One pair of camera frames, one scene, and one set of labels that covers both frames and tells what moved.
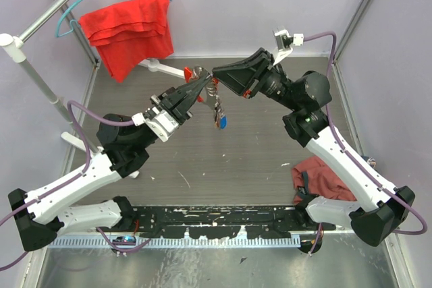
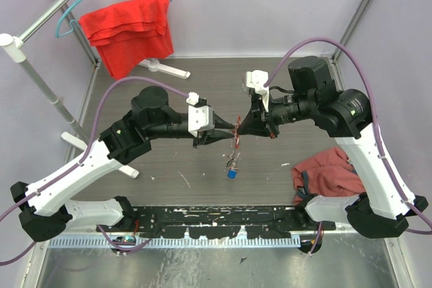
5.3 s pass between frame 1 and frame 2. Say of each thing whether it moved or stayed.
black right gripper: moved
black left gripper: moved
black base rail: stayed
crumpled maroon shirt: stayed
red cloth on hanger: stayed
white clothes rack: stayed
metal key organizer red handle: moved
